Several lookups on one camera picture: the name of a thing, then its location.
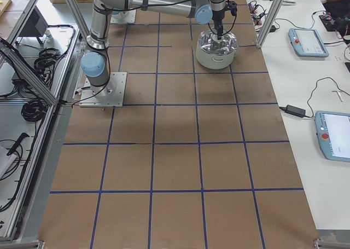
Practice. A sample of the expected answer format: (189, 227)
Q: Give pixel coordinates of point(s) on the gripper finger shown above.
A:
(216, 31)
(221, 30)

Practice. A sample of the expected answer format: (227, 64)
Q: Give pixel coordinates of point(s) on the glass pot lid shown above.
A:
(210, 43)

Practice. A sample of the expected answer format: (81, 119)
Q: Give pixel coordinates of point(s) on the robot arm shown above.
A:
(203, 11)

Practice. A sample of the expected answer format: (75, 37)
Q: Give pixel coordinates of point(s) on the aluminium frame rail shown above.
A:
(26, 72)

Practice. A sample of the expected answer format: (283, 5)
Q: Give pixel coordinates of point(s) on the blue teach pendant near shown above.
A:
(332, 129)

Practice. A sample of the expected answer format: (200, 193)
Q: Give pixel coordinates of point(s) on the blue teach pendant far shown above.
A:
(307, 43)

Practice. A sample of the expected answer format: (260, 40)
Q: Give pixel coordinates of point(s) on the blue teach pendant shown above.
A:
(332, 129)
(307, 43)

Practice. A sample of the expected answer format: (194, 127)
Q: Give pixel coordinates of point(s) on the aluminium frame post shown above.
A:
(271, 15)

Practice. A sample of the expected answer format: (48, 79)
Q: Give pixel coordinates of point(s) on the pale green steel pot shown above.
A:
(214, 62)

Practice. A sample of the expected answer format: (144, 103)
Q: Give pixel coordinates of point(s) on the black power brick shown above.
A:
(295, 111)

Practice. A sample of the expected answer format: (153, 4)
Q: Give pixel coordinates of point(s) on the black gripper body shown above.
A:
(217, 17)

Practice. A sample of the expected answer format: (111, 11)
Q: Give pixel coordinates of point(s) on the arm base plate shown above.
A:
(111, 96)
(121, 18)

